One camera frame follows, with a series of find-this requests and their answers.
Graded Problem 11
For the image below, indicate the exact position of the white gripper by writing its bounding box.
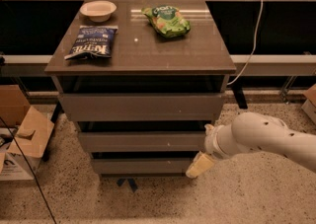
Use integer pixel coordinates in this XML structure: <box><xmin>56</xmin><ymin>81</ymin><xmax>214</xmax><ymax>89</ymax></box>
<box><xmin>186</xmin><ymin>124</ymin><xmax>239</xmax><ymax>179</ymax></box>

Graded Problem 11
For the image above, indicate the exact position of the grey drawer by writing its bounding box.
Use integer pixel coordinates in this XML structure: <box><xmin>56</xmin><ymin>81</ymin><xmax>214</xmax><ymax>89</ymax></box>
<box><xmin>59</xmin><ymin>94</ymin><xmax>223</xmax><ymax>121</ymax></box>
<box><xmin>91</xmin><ymin>158</ymin><xmax>192</xmax><ymax>175</ymax></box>
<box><xmin>78</xmin><ymin>131</ymin><xmax>205</xmax><ymax>153</ymax></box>

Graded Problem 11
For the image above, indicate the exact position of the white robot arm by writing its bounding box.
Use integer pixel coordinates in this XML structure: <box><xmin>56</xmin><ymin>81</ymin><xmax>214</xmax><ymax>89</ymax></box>
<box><xmin>186</xmin><ymin>112</ymin><xmax>316</xmax><ymax>179</ymax></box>

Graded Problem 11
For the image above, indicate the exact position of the grey bottom drawer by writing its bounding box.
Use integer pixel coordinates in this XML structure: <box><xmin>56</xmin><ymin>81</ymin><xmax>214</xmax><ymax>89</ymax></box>
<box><xmin>91</xmin><ymin>158</ymin><xmax>192</xmax><ymax>175</ymax></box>

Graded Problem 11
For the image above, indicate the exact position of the grey drawer cabinet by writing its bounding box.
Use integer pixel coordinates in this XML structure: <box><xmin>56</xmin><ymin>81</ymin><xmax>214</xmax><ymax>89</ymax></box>
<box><xmin>45</xmin><ymin>0</ymin><xmax>236</xmax><ymax>178</ymax></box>

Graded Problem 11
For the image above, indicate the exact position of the grey top drawer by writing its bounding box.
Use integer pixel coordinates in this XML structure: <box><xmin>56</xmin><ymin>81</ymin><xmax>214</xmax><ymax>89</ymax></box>
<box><xmin>59</xmin><ymin>94</ymin><xmax>223</xmax><ymax>121</ymax></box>

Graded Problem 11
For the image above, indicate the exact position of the open cardboard box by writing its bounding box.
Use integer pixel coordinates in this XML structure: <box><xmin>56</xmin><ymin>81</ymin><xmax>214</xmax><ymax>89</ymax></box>
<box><xmin>0</xmin><ymin>85</ymin><xmax>54</xmax><ymax>181</ymax></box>

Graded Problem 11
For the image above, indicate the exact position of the blue tape floor mark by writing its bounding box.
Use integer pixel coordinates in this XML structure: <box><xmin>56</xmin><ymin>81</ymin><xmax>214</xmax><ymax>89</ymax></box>
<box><xmin>116</xmin><ymin>178</ymin><xmax>139</xmax><ymax>193</ymax></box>

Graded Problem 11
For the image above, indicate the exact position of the cardboard box at right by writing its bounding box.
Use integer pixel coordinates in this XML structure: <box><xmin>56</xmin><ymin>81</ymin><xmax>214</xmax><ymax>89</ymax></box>
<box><xmin>302</xmin><ymin>84</ymin><xmax>316</xmax><ymax>124</ymax></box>

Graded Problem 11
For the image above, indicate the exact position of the green snack bag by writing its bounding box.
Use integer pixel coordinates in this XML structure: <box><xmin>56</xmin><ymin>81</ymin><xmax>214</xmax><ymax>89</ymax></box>
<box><xmin>141</xmin><ymin>5</ymin><xmax>191</xmax><ymax>38</ymax></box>

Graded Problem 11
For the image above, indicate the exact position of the blue Kettle chips bag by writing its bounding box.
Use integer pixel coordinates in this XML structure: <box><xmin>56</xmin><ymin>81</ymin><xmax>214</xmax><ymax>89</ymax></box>
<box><xmin>64</xmin><ymin>26</ymin><xmax>118</xmax><ymax>60</ymax></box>

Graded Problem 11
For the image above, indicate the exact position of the white paper bowl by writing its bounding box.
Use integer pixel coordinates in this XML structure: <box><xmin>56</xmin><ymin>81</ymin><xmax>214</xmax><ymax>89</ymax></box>
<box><xmin>80</xmin><ymin>1</ymin><xmax>117</xmax><ymax>23</ymax></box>

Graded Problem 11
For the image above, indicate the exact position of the white cable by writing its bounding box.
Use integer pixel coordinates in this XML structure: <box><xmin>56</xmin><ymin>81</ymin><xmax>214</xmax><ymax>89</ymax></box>
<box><xmin>226</xmin><ymin>0</ymin><xmax>265</xmax><ymax>87</ymax></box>

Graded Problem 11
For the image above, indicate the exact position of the black cable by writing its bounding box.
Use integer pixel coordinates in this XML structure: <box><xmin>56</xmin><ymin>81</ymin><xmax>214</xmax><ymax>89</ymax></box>
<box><xmin>0</xmin><ymin>115</ymin><xmax>58</xmax><ymax>224</ymax></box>

